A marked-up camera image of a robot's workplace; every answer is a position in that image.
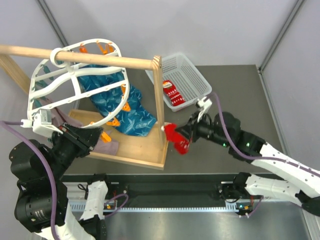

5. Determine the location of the red christmas sock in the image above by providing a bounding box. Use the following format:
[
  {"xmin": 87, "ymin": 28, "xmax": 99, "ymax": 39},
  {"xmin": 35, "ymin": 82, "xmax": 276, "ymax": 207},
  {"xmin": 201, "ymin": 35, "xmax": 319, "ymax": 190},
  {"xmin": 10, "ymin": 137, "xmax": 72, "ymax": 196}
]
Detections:
[
  {"xmin": 162, "ymin": 80, "xmax": 186, "ymax": 107},
  {"xmin": 161, "ymin": 123, "xmax": 190, "ymax": 155}
]

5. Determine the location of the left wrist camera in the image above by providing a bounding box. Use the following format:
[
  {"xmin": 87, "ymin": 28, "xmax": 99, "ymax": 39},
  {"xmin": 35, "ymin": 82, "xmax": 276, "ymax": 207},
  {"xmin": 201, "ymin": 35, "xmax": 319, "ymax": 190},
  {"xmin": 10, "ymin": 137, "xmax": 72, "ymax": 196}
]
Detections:
[{"xmin": 21, "ymin": 109, "xmax": 63, "ymax": 138}]

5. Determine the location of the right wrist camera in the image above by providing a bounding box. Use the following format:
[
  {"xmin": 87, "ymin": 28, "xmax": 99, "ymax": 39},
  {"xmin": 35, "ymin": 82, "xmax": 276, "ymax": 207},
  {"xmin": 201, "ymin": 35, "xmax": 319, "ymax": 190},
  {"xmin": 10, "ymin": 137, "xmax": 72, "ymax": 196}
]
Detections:
[{"xmin": 195, "ymin": 96, "xmax": 213, "ymax": 123}]

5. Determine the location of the white round clip hanger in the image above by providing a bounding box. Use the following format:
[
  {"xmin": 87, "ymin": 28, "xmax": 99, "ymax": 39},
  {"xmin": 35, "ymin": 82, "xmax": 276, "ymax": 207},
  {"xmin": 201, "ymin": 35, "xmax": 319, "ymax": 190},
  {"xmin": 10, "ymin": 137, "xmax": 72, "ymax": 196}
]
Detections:
[{"xmin": 27, "ymin": 38, "xmax": 130, "ymax": 128}]

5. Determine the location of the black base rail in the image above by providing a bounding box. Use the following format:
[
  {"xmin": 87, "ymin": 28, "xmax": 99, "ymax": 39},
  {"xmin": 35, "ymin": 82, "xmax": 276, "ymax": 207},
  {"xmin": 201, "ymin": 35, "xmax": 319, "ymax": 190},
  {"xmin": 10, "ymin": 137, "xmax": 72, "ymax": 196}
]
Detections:
[{"xmin": 56, "ymin": 173, "xmax": 266, "ymax": 208}]

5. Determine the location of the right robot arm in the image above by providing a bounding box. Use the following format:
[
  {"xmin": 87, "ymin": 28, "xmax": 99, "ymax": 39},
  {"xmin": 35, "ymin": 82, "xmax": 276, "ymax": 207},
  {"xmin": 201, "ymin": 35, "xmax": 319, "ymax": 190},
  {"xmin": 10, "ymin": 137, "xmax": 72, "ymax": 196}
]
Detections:
[{"xmin": 174, "ymin": 111, "xmax": 320, "ymax": 216}]

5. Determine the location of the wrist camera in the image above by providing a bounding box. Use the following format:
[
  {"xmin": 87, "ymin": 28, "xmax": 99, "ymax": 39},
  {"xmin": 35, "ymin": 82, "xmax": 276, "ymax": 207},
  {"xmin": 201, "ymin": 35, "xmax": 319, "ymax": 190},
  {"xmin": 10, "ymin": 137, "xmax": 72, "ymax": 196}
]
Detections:
[
  {"xmin": 195, "ymin": 96, "xmax": 213, "ymax": 123},
  {"xmin": 21, "ymin": 109, "xmax": 63, "ymax": 138}
]

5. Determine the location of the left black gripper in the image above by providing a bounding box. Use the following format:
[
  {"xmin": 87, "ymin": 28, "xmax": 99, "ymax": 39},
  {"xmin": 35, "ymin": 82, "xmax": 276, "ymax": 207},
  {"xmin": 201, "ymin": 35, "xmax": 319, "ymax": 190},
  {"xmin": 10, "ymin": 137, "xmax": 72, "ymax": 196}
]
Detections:
[{"xmin": 44, "ymin": 119, "xmax": 103, "ymax": 177}]

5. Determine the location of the mauve grey cloth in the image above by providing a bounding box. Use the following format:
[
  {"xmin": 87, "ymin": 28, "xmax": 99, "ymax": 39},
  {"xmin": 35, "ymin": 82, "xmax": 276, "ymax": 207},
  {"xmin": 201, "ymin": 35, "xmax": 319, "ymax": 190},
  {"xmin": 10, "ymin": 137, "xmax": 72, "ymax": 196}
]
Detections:
[{"xmin": 50, "ymin": 107, "xmax": 119, "ymax": 156}]

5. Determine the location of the wooden hanging rack frame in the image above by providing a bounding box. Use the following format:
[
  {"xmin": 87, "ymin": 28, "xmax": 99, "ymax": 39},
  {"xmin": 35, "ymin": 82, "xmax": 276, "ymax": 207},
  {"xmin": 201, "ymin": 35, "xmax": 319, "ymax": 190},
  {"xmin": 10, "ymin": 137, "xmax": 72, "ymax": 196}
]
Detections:
[{"xmin": 0, "ymin": 44, "xmax": 168, "ymax": 170}]

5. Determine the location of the blue leaf-pattern cloth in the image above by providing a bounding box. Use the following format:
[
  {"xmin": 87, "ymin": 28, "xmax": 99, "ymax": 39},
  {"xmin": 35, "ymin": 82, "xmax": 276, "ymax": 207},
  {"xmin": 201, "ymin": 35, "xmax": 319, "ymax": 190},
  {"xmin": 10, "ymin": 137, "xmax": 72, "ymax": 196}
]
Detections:
[{"xmin": 77, "ymin": 72, "xmax": 157, "ymax": 137}]

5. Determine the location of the white perforated plastic basket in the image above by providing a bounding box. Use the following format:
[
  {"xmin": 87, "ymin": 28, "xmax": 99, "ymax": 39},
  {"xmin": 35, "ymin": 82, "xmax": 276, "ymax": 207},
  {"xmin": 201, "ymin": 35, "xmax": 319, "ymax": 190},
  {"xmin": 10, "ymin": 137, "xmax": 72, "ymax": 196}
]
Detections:
[{"xmin": 145, "ymin": 52, "xmax": 213, "ymax": 113}]

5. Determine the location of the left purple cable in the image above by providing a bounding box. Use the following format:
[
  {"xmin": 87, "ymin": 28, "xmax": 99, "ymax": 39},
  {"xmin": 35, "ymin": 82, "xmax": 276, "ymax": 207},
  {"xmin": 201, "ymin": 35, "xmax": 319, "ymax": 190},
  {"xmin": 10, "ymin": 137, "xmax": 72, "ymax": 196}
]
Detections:
[{"xmin": 0, "ymin": 120, "xmax": 63, "ymax": 240}]

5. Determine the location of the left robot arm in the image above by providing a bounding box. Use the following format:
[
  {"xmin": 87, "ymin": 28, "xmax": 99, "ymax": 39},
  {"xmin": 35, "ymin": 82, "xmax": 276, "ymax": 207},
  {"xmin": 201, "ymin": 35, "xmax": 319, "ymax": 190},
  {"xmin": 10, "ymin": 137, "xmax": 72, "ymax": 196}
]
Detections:
[{"xmin": 9, "ymin": 123, "xmax": 114, "ymax": 240}]

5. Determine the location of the orange clothes peg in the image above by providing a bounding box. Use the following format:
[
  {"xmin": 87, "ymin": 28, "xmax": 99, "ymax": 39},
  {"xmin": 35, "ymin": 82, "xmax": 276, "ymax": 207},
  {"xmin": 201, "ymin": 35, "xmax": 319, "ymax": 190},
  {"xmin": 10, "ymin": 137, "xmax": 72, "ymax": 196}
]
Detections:
[
  {"xmin": 100, "ymin": 132, "xmax": 112, "ymax": 143},
  {"xmin": 106, "ymin": 117, "xmax": 121, "ymax": 127},
  {"xmin": 121, "ymin": 84, "xmax": 131, "ymax": 112}
]

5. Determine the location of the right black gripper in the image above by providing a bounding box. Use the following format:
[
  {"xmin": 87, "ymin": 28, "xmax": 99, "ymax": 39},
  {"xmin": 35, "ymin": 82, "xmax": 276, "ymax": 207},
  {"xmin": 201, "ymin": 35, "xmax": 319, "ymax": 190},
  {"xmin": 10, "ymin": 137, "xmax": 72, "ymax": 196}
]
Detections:
[{"xmin": 174, "ymin": 110, "xmax": 231, "ymax": 148}]

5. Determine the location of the teal clothes peg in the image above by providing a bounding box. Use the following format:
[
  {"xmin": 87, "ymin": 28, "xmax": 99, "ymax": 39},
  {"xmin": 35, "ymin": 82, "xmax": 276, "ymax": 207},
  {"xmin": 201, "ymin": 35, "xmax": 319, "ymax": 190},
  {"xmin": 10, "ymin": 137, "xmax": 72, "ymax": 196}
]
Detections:
[{"xmin": 32, "ymin": 97, "xmax": 46, "ymax": 108}]

